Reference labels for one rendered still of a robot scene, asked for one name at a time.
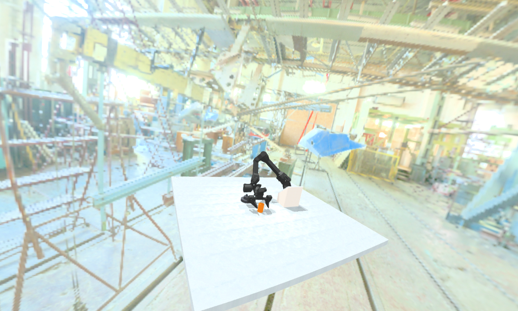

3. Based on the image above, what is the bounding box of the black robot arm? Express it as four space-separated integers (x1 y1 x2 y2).
243 151 291 196

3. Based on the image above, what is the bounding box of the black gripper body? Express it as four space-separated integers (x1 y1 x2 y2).
247 190 272 203

